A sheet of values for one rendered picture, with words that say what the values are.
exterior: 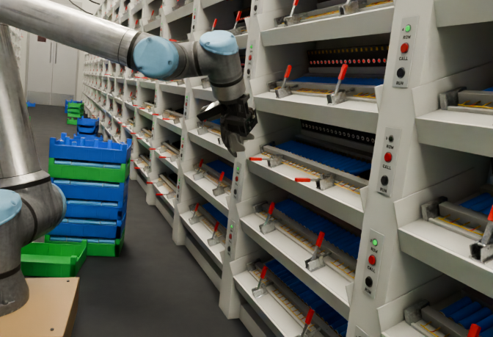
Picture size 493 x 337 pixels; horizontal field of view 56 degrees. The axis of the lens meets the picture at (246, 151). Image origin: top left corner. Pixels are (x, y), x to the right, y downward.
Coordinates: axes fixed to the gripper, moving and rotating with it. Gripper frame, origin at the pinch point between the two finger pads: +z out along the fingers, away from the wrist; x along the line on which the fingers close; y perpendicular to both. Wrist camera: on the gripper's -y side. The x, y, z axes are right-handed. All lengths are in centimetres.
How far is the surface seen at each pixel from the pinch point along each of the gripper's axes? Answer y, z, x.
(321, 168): 31.5, -8.9, -9.7
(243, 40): -11.8, -18.4, 32.8
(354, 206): 45, -15, -24
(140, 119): -161, 94, 107
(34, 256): -84, 48, -35
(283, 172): 19.3, -2.2, -7.2
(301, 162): 23.8, -4.8, -4.8
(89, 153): -74, 21, 1
